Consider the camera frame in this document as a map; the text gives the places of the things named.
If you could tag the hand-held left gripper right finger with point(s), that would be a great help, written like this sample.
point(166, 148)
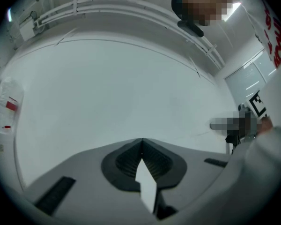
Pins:
point(196, 172)

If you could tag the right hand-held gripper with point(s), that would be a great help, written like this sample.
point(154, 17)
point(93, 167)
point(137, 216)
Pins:
point(257, 107)

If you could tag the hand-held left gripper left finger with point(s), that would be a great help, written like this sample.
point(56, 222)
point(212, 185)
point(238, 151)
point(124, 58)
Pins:
point(84, 172)

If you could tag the person's right hand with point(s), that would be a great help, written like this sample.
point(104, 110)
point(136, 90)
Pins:
point(267, 125)

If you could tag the frosted glass partition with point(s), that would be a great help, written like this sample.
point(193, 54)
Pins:
point(246, 81)

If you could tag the grey t-shirt red lettering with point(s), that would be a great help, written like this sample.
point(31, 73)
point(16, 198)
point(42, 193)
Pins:
point(260, 163)

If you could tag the white plastic bag red labels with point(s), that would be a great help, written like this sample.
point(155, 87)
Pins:
point(7, 97)

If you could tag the bright ceiling light panel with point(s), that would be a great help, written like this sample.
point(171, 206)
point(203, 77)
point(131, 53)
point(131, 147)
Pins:
point(231, 10)

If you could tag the person's head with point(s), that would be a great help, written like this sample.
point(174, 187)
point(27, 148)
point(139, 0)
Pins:
point(206, 3)

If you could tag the white ceiling pipe bundle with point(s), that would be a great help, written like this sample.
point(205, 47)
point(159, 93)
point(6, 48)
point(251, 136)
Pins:
point(121, 5)

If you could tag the small ceiling light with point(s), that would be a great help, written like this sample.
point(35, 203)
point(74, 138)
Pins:
point(9, 14)

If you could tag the white wall socket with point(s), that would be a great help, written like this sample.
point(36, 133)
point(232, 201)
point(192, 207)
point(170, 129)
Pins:
point(1, 147)

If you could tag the black head-mounted camera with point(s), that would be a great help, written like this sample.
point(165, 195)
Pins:
point(192, 28)

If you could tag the white wall box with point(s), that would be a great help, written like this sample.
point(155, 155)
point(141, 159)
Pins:
point(28, 29)

